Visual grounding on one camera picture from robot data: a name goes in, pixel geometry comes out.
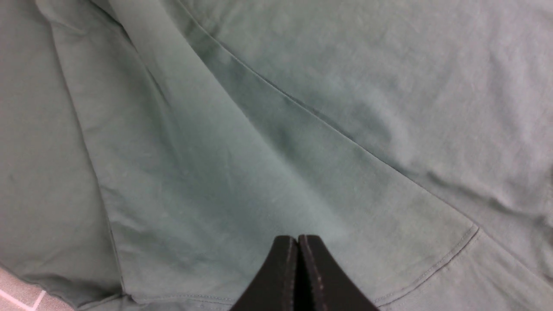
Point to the grey checkered tablecloth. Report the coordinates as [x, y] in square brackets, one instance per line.
[16, 295]

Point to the green long-sleeved shirt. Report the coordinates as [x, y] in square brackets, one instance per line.
[152, 150]

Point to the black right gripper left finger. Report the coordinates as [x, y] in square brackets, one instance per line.
[273, 287]

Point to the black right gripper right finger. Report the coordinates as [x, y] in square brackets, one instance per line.
[322, 285]

